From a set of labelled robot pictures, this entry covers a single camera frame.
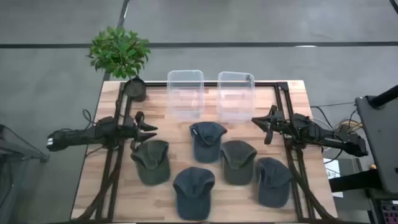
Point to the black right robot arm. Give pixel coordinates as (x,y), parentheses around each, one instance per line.
(342,140)

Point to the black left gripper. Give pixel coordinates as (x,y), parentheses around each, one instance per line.
(133,132)

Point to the white paper sheet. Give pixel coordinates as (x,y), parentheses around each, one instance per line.
(332,174)

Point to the black flat bar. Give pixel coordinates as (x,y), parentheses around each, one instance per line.
(354,182)

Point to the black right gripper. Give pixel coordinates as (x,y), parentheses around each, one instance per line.
(280,124)

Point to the black plant pot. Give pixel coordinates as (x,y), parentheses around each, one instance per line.
(135,90)

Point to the grey metal stand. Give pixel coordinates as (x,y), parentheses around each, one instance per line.
(18,152)

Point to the olive green cap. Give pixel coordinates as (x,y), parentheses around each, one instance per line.
(152,168)
(237,165)

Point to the black round pole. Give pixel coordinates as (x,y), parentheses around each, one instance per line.
(385,97)

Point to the green leafy plant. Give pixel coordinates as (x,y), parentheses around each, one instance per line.
(118,53)

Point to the dark control panel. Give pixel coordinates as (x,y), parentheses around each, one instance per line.
(390,214)

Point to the grey desk top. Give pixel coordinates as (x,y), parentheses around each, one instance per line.
(382,140)

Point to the clear plastic bin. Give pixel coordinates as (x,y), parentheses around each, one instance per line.
(185,93)
(235,96)

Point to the blue denim cap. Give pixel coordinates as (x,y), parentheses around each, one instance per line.
(205,146)
(275,186)
(193,196)

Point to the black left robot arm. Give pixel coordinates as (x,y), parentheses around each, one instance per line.
(77,137)

